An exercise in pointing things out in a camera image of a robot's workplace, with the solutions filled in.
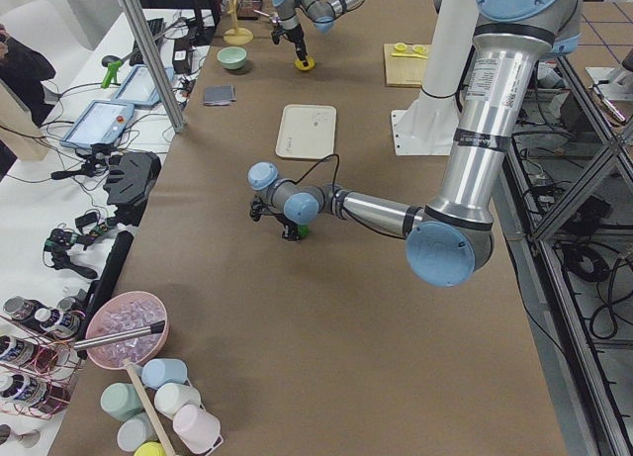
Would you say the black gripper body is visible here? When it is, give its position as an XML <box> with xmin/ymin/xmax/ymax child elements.
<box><xmin>276</xmin><ymin>14</ymin><xmax>303</xmax><ymax>45</ymax></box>
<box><xmin>271</xmin><ymin>213</ymin><xmax>303</xmax><ymax>240</ymax></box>

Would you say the green lime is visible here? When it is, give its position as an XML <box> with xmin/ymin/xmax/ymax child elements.
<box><xmin>297</xmin><ymin>225</ymin><xmax>310</xmax><ymax>240</ymax></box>

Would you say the yellow lemon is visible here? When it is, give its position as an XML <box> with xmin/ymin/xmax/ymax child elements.
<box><xmin>294</xmin><ymin>56</ymin><xmax>316</xmax><ymax>71</ymax></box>

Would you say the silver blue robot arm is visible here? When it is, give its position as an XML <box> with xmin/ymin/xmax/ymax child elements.
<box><xmin>271</xmin><ymin>0</ymin><xmax>365</xmax><ymax>71</ymax></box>
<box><xmin>248</xmin><ymin>0</ymin><xmax>583</xmax><ymax>287</ymax></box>

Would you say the cream rectangular tray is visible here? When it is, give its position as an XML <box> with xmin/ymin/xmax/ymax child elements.
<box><xmin>275</xmin><ymin>104</ymin><xmax>337</xmax><ymax>159</ymax></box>

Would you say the wooden mug tree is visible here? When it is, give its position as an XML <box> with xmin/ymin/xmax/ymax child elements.
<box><xmin>224</xmin><ymin>0</ymin><xmax>253</xmax><ymax>46</ymax></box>

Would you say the mint green bowl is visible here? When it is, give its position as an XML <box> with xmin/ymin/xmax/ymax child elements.
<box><xmin>217</xmin><ymin>46</ymin><xmax>247</xmax><ymax>70</ymax></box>

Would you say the grey folded cloth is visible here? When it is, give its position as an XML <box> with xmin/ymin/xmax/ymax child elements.
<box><xmin>203</xmin><ymin>85</ymin><xmax>236</xmax><ymax>106</ymax></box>

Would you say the yellow plastic knife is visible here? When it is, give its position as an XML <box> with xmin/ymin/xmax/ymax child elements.
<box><xmin>390</xmin><ymin>51</ymin><xmax>428</xmax><ymax>59</ymax></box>

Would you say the bamboo cutting board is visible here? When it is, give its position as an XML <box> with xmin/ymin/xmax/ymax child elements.
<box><xmin>383</xmin><ymin>43</ymin><xmax>431</xmax><ymax>88</ymax></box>

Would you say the blue teach pendant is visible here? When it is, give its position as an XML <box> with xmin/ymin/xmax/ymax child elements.
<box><xmin>59</xmin><ymin>100</ymin><xmax>136</xmax><ymax>150</ymax></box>
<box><xmin>112</xmin><ymin>64</ymin><xmax>160</xmax><ymax>109</ymax></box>

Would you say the pink bowl with ice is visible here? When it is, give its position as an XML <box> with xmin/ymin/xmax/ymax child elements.
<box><xmin>85</xmin><ymin>291</ymin><xmax>169</xmax><ymax>370</ymax></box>

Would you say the green barcode scanner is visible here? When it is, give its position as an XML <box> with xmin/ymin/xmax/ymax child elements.
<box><xmin>101</xmin><ymin>54</ymin><xmax>130</xmax><ymax>89</ymax></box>

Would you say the blue cup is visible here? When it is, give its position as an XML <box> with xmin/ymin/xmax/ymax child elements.
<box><xmin>141</xmin><ymin>358</ymin><xmax>188</xmax><ymax>390</ymax></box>

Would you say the white cup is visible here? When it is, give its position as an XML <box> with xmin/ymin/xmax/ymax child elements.
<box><xmin>154</xmin><ymin>383</ymin><xmax>202</xmax><ymax>419</ymax></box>

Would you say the pink cup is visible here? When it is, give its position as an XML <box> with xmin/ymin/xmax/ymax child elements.
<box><xmin>172</xmin><ymin>404</ymin><xmax>224</xmax><ymax>455</ymax></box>

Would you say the green cup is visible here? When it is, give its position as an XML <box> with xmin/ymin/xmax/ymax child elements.
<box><xmin>100</xmin><ymin>383</ymin><xmax>143</xmax><ymax>422</ymax></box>

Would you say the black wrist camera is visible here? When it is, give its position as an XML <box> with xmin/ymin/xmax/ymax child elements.
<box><xmin>249</xmin><ymin>197</ymin><xmax>268</xmax><ymax>223</ymax></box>

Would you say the white camera post base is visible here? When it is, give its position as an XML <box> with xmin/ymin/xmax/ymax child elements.
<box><xmin>392</xmin><ymin>0</ymin><xmax>479</xmax><ymax>155</ymax></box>

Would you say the aluminium frame post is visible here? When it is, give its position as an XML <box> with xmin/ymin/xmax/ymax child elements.
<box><xmin>119</xmin><ymin>0</ymin><xmax>185</xmax><ymax>133</ymax></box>

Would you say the metal tongs handle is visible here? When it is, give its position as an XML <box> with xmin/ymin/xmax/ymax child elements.
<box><xmin>71</xmin><ymin>320</ymin><xmax>167</xmax><ymax>351</ymax></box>

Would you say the copper wire bottle rack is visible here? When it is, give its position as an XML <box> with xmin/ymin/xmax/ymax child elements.
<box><xmin>1</xmin><ymin>296</ymin><xmax>84</xmax><ymax>419</ymax></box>

